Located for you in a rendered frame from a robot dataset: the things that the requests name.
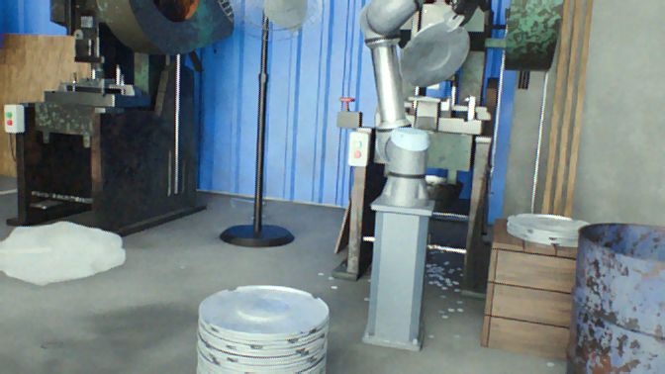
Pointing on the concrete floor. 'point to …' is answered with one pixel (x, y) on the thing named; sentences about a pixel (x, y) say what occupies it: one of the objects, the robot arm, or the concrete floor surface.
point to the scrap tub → (617, 301)
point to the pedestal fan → (292, 17)
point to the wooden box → (527, 295)
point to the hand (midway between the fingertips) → (449, 28)
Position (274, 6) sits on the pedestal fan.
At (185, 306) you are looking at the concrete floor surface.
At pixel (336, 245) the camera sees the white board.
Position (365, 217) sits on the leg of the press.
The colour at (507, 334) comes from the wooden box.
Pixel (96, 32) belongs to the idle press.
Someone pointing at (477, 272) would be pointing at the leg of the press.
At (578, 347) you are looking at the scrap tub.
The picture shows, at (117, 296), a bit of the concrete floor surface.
